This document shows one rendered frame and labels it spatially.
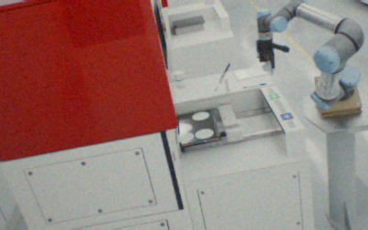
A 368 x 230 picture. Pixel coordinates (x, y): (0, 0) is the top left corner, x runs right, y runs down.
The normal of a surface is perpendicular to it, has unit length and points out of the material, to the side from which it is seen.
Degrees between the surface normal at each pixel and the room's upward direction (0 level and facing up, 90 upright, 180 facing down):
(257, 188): 90
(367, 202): 90
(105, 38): 90
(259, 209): 90
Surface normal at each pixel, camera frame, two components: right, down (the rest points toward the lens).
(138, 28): 0.04, 0.44
